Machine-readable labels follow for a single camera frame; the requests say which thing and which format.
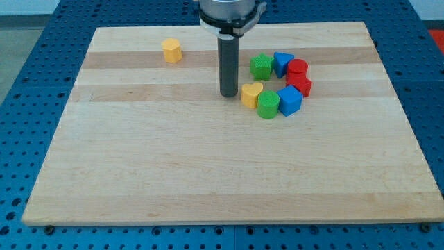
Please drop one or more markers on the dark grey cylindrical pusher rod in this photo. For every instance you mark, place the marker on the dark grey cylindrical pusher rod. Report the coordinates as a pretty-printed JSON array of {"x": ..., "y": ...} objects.
[{"x": 228, "y": 56}]

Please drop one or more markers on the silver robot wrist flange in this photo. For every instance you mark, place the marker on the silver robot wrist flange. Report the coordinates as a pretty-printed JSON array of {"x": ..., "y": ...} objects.
[{"x": 230, "y": 18}]

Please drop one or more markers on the yellow heart block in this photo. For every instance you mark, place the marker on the yellow heart block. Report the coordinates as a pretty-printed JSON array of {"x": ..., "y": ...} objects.
[{"x": 250, "y": 93}]

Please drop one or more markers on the yellow hexagon block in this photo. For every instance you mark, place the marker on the yellow hexagon block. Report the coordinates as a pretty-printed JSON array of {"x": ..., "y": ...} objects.
[{"x": 171, "y": 50}]

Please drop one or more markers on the green star block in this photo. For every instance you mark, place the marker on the green star block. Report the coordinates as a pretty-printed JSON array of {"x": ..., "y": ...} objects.
[{"x": 261, "y": 67}]

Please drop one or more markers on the blue triangle block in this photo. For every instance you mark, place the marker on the blue triangle block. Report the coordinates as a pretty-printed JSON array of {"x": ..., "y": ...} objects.
[{"x": 280, "y": 63}]

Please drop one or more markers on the green cylinder block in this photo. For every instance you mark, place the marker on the green cylinder block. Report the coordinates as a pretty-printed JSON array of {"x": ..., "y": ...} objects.
[{"x": 267, "y": 104}]

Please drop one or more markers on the red cylinder block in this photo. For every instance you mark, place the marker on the red cylinder block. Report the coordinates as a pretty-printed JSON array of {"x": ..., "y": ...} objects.
[{"x": 297, "y": 68}]

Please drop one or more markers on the red pentagon block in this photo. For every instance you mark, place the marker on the red pentagon block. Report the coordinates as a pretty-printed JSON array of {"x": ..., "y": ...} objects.
[{"x": 300, "y": 82}]

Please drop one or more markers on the blue cube block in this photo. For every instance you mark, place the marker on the blue cube block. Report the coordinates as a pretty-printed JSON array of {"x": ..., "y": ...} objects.
[{"x": 290, "y": 100}]

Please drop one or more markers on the light wooden board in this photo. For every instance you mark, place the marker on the light wooden board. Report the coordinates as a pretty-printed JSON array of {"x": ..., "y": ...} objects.
[{"x": 142, "y": 141}]

